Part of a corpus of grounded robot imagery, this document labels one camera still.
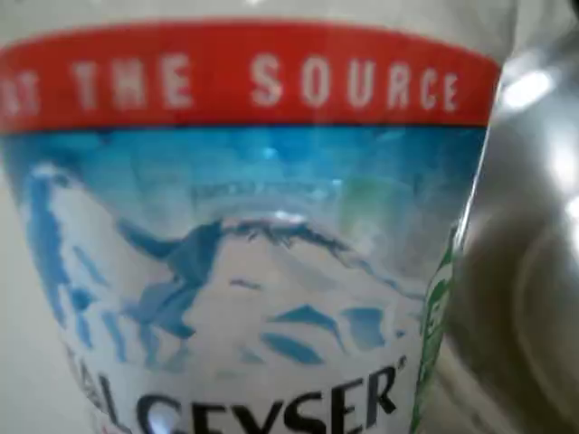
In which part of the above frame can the clear plastic water bottle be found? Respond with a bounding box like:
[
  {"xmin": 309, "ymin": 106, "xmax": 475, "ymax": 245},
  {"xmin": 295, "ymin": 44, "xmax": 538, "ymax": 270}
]
[{"xmin": 0, "ymin": 0, "xmax": 517, "ymax": 434}]

